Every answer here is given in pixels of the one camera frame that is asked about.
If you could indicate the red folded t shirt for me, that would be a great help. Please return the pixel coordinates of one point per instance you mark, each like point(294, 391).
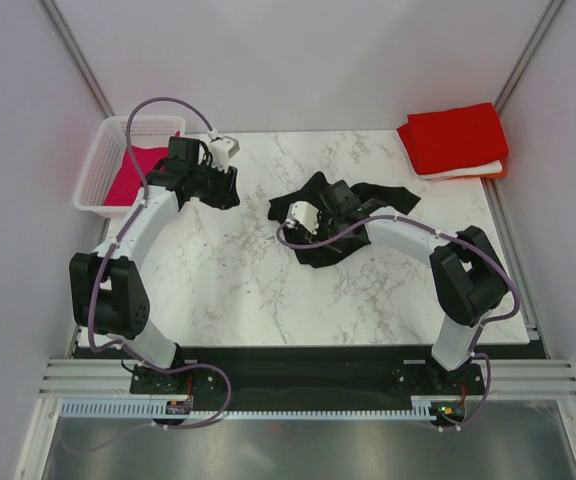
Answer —
point(462, 137)

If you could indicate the orange folded t shirt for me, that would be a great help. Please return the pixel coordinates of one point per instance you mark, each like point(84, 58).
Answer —
point(502, 173)

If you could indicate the right aluminium side rail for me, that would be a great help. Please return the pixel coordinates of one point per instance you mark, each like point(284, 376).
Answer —
point(515, 265)

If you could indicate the white slotted cable duct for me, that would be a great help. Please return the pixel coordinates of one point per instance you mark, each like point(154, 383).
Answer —
point(162, 409)

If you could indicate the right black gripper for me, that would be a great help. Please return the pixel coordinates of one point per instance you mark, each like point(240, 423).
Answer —
point(322, 217)

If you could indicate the aluminium corner post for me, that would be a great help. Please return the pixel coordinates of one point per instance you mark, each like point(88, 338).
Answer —
point(539, 34)
point(69, 43)

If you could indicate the right aluminium corner post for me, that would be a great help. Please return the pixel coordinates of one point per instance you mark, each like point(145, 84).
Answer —
point(539, 34)

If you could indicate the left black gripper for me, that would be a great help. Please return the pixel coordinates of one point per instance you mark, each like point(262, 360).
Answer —
point(226, 196)

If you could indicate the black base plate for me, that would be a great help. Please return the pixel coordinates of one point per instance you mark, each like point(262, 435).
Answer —
point(312, 375)

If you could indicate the pink t shirt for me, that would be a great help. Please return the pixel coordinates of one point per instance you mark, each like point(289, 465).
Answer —
point(126, 184)

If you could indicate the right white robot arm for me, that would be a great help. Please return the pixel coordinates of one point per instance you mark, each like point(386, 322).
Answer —
point(468, 278)

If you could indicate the white plastic basket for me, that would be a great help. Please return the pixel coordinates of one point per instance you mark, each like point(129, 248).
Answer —
point(105, 158)

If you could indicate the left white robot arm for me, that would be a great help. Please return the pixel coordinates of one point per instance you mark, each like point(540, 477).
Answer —
point(108, 295)

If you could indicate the aluminium front frame rail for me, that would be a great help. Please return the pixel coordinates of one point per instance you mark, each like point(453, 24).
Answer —
point(543, 379)

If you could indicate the black t shirt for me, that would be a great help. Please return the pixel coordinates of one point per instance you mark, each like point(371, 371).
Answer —
point(398, 197)

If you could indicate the left aluminium corner post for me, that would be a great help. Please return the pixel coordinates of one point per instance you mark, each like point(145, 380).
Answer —
point(69, 43)

